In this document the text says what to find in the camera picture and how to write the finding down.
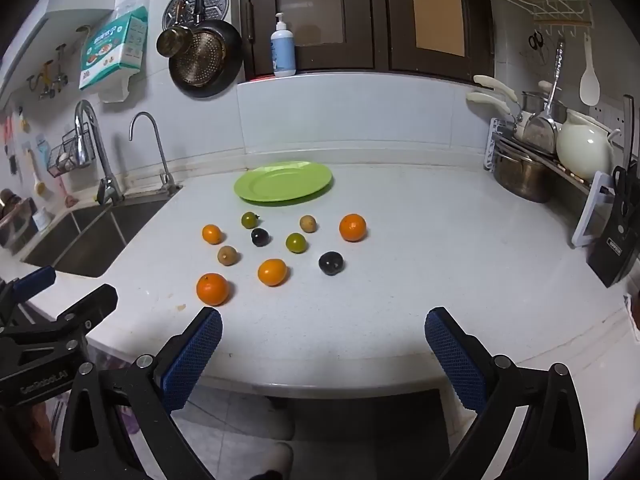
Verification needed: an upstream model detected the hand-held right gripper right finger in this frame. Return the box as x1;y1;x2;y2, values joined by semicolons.
424;306;591;480

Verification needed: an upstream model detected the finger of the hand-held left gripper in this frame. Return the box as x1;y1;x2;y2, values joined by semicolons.
0;266;57;323
0;284;119;357

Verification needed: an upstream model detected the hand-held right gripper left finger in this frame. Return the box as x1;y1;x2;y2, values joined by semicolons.
60;306;223;480

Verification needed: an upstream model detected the large orange mandarin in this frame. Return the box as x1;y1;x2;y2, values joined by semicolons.
339;213;368;243
196;273;230;307

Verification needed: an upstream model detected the orange-yellow tomato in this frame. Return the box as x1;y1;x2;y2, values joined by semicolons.
257;258;288;287

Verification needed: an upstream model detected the green plate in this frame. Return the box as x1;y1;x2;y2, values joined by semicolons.
233;161;334;206

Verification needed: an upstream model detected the stainless steel sink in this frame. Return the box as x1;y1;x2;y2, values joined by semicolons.
22;195;171;279

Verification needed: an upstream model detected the chrome kitchen faucet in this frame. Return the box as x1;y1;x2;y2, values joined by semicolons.
74;100;125;206

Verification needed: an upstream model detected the thin gooseneck faucet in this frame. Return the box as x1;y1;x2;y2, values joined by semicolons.
129;112;183;196

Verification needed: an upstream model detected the white dish rack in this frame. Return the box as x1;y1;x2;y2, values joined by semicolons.
484;117;621;249

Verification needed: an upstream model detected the stainless steel pot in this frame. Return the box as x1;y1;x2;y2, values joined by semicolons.
492;137;552;204

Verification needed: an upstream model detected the black knife block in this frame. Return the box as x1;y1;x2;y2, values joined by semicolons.
586;160;640;288

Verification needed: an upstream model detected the metal skimmer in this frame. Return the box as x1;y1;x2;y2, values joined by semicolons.
522;40;566;157

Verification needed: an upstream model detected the paper towel package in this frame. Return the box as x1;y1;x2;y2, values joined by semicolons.
78;6;150;91

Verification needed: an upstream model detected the white ceramic teapot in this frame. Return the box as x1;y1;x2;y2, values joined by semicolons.
556;109;621;181

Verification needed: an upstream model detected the black frying pan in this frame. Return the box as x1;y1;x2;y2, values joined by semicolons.
168;0;244;99

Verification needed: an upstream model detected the white rice paddle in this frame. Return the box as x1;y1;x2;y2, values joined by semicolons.
580;32;601;107

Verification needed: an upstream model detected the blue and white pump bottle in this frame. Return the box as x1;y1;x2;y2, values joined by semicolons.
270;12;297;78

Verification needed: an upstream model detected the metal steamer plate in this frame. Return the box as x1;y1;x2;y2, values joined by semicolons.
162;0;229;31

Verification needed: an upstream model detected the black wire basket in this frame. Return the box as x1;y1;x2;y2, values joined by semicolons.
47;127;97;178

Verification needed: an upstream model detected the dark wooden window frame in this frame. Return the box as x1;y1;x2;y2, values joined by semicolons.
231;0;496;83

